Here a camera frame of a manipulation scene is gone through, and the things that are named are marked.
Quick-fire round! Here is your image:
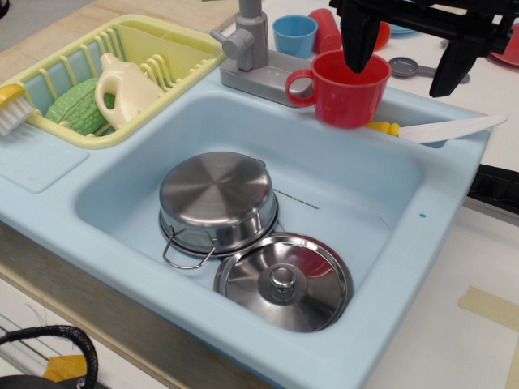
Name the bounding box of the blue plastic plate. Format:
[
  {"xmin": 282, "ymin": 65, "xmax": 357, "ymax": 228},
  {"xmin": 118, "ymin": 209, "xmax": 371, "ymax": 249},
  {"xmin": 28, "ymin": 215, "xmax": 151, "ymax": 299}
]
[{"xmin": 390, "ymin": 24, "xmax": 415, "ymax": 36}]

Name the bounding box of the steel pot upside down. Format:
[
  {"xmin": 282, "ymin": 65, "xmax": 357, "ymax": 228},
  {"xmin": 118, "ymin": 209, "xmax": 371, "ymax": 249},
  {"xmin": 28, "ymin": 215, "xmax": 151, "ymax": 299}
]
[{"xmin": 159, "ymin": 152, "xmax": 279, "ymax": 269}]

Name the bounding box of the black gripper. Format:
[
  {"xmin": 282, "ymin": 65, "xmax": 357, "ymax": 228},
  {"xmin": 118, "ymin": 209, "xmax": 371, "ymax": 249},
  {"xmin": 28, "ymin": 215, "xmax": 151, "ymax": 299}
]
[{"xmin": 329, "ymin": 1, "xmax": 518, "ymax": 98}]

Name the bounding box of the black rail at table edge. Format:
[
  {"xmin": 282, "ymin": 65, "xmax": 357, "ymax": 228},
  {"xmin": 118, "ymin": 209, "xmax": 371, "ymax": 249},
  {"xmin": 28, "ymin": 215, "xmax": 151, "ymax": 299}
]
[{"xmin": 468, "ymin": 164, "xmax": 518, "ymax": 215}]

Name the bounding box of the cream detergent bottle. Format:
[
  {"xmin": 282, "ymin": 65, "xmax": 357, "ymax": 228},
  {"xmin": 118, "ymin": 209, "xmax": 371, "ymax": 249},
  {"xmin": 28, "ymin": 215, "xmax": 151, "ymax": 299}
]
[{"xmin": 95, "ymin": 53, "xmax": 165, "ymax": 130}]

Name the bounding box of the green bumpy sponge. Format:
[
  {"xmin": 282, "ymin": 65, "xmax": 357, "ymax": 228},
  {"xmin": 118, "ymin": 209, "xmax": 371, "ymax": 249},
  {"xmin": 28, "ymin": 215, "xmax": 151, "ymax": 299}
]
[{"xmin": 45, "ymin": 78, "xmax": 108, "ymax": 135}]

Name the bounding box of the yellow white dish brush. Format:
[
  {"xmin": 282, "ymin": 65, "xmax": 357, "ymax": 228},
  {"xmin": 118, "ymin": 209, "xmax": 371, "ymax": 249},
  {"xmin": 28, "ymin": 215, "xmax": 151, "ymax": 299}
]
[{"xmin": 0, "ymin": 84, "xmax": 35, "ymax": 136}]

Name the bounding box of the steel pot lid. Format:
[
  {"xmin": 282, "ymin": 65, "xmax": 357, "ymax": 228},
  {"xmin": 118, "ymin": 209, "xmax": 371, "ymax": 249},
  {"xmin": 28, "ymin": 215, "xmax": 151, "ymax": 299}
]
[{"xmin": 213, "ymin": 233, "xmax": 354, "ymax": 333}]

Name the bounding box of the black braided cable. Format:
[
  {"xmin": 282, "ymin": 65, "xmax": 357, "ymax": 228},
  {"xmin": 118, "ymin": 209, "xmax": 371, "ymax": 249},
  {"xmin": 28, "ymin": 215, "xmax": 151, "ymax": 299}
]
[{"xmin": 0, "ymin": 325, "xmax": 100, "ymax": 385}]

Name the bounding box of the red tumbler lying down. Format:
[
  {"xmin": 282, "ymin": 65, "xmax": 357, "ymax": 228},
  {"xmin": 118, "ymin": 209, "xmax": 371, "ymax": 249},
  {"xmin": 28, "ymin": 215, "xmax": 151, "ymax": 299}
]
[{"xmin": 309, "ymin": 8, "xmax": 342, "ymax": 54}]

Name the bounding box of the blue plastic cup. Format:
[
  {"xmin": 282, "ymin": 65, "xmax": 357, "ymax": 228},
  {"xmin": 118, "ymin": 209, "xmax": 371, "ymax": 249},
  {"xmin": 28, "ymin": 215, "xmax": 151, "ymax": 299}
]
[{"xmin": 272, "ymin": 15, "xmax": 318, "ymax": 59}]

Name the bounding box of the grey measuring spoon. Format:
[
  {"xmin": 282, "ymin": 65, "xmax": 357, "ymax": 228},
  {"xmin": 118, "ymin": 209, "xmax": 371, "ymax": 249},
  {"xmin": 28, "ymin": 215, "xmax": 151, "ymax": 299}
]
[{"xmin": 388, "ymin": 56, "xmax": 471, "ymax": 83}]

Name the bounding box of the yellow dish rack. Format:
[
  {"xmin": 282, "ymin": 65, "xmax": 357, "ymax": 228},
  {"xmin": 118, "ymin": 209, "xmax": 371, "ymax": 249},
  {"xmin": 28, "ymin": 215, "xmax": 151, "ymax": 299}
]
[{"xmin": 5, "ymin": 15, "xmax": 225, "ymax": 149}]

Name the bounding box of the beige masking tape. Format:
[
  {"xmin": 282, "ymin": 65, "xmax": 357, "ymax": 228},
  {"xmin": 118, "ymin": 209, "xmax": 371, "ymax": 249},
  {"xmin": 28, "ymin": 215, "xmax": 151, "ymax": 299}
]
[{"xmin": 458, "ymin": 286, "xmax": 518, "ymax": 332}]

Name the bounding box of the yellow tape piece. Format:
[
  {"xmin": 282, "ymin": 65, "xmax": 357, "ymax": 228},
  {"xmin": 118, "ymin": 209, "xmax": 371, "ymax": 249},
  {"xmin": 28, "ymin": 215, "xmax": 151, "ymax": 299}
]
[{"xmin": 42, "ymin": 355, "xmax": 88, "ymax": 383}]

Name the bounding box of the white knife yellow handle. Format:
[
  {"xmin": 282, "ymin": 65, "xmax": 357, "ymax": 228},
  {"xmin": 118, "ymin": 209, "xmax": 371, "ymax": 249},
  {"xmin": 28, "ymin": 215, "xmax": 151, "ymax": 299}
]
[{"xmin": 367, "ymin": 115, "xmax": 508, "ymax": 144}]

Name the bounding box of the red plastic plate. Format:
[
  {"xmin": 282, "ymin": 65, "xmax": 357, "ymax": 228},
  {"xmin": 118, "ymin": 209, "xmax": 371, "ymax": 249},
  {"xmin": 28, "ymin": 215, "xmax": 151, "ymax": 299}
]
[{"xmin": 487, "ymin": 53, "xmax": 518, "ymax": 70}]

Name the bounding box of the light blue plastic sink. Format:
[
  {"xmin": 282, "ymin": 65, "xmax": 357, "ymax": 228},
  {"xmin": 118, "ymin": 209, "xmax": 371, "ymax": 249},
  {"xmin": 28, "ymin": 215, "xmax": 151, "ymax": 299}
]
[{"xmin": 1, "ymin": 74, "xmax": 490, "ymax": 388}]

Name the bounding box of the grey toy faucet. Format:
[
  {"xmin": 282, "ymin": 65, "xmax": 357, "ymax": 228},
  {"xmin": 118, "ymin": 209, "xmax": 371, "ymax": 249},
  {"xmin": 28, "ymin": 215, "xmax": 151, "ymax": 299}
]
[{"xmin": 210, "ymin": 1, "xmax": 310, "ymax": 107}]

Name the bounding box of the red plastic cup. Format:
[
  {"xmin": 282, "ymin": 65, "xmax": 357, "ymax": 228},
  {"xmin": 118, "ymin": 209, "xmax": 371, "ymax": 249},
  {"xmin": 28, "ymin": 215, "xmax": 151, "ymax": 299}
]
[{"xmin": 285, "ymin": 49, "xmax": 392, "ymax": 130}]

